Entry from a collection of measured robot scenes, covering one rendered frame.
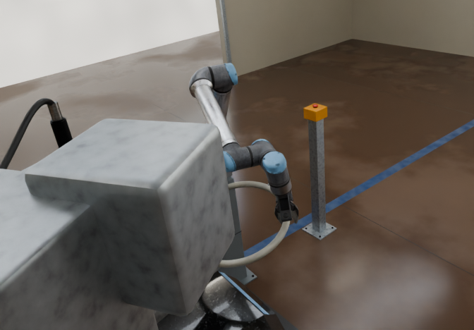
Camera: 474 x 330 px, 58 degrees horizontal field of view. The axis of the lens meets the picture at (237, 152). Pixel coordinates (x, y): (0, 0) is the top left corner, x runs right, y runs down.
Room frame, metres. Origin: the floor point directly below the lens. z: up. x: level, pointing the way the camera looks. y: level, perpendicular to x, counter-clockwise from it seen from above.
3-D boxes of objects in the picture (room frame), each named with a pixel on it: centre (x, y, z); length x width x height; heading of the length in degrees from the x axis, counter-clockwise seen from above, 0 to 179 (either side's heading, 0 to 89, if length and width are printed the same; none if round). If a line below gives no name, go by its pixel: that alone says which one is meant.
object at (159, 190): (0.38, 0.11, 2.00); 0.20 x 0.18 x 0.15; 35
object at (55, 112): (1.04, 0.45, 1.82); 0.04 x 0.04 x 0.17
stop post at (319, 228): (2.79, -0.59, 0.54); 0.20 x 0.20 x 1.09; 35
